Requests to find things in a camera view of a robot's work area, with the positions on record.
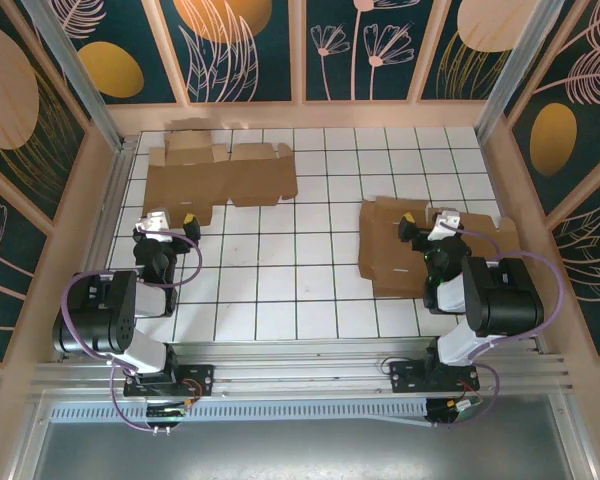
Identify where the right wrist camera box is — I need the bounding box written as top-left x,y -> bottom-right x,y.
426,207 -> 466,242

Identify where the aluminium side rail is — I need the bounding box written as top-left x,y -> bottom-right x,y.
54,137 -> 141,362

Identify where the grey metal sheet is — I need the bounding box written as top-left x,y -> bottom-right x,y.
7,392 -> 599,480

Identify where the aluminium frame post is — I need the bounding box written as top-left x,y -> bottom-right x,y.
473,0 -> 554,144
19,0 -> 127,151

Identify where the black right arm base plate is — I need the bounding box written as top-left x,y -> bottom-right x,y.
388,360 -> 481,396

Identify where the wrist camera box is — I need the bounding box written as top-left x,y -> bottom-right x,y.
426,207 -> 466,242
133,208 -> 175,245

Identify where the grey slotted cable duct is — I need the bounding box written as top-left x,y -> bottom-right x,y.
47,397 -> 431,426

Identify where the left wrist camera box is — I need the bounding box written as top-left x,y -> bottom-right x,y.
133,208 -> 175,245

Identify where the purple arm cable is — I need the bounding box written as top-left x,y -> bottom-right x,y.
60,227 -> 205,434
434,222 -> 566,431

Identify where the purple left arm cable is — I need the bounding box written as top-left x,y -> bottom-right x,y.
60,227 -> 205,434

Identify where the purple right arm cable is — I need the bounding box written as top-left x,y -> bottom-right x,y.
434,222 -> 566,431

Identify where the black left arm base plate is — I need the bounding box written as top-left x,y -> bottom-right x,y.
123,363 -> 216,399

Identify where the brown cardboard box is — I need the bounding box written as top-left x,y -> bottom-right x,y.
141,130 -> 300,229
357,195 -> 522,301

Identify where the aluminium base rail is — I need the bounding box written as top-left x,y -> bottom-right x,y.
27,335 -> 576,401

